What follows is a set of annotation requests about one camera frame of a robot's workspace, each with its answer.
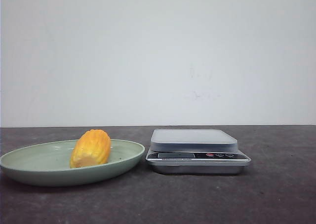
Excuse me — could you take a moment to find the green oval plate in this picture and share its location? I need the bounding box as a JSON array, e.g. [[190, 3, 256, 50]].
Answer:
[[0, 139, 145, 187]]

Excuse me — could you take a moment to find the silver digital kitchen scale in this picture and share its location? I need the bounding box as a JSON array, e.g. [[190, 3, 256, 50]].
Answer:
[[146, 129, 251, 174]]

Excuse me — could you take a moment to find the yellow corn cob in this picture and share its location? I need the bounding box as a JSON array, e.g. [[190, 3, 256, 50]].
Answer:
[[70, 130, 111, 168]]

